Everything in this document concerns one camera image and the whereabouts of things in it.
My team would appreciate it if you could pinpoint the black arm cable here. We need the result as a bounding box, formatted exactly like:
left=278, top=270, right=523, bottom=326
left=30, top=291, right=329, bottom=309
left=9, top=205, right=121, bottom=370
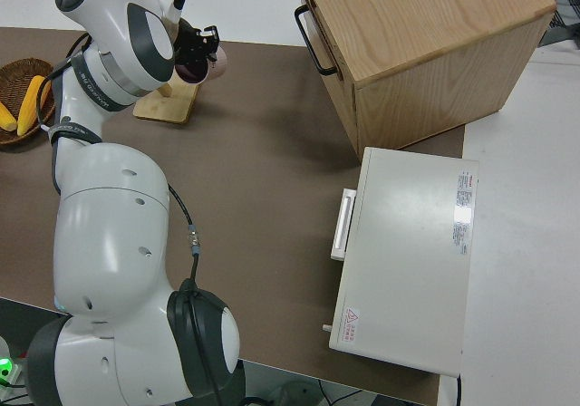
left=36, top=32, right=227, bottom=406

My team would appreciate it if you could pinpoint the wooden mug stand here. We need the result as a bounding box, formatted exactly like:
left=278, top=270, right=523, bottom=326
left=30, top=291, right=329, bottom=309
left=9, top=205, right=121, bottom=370
left=132, top=77, right=203, bottom=124

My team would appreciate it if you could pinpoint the pink mug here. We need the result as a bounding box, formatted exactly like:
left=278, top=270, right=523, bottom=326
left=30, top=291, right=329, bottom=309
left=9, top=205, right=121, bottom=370
left=174, top=45, right=230, bottom=85

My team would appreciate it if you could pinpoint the brown table mat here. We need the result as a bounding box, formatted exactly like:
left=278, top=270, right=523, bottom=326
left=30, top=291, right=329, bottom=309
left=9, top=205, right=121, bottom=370
left=0, top=27, right=468, bottom=401

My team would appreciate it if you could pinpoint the black box handle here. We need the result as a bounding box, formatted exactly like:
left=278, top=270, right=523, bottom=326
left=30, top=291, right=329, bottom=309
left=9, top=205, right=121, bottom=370
left=294, top=5, right=339, bottom=76

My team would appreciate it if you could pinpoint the large wooden box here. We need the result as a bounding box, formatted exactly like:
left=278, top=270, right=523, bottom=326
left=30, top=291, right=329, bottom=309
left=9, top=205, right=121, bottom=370
left=294, top=0, right=557, bottom=153

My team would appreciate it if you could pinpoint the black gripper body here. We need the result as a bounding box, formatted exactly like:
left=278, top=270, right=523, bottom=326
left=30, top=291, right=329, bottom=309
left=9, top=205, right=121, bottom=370
left=174, top=18, right=208, bottom=67

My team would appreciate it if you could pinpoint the white toaster oven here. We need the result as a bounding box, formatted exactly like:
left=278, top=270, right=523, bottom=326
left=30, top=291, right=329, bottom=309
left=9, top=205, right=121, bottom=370
left=322, top=146, right=480, bottom=377

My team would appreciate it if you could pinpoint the brown wicker basket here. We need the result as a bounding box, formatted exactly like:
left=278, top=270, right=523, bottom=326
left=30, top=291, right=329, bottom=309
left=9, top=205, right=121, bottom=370
left=0, top=58, right=58, bottom=147

